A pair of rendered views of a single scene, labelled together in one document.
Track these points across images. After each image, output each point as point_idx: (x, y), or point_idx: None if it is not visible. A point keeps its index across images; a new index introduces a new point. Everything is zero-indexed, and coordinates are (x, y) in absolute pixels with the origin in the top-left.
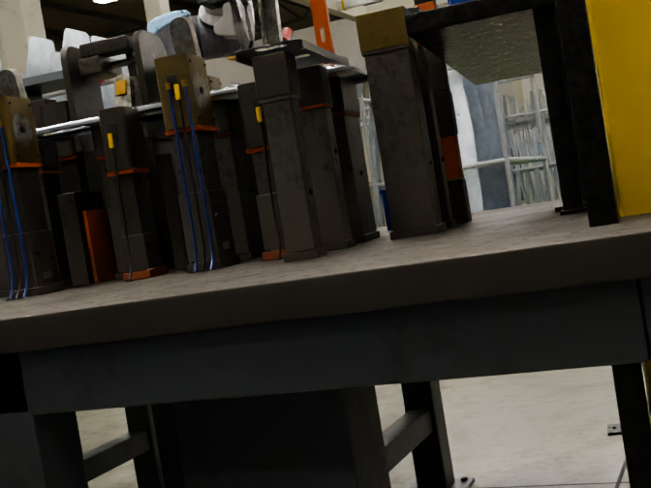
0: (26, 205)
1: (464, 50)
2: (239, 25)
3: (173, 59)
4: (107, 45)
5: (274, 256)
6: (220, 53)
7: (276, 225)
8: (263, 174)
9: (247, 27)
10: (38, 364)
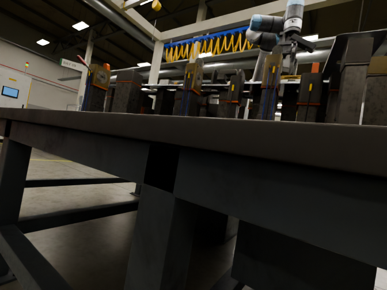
0: (190, 105)
1: None
2: (292, 63)
3: (276, 56)
4: (228, 71)
5: None
6: None
7: None
8: (302, 115)
9: (293, 66)
10: (192, 161)
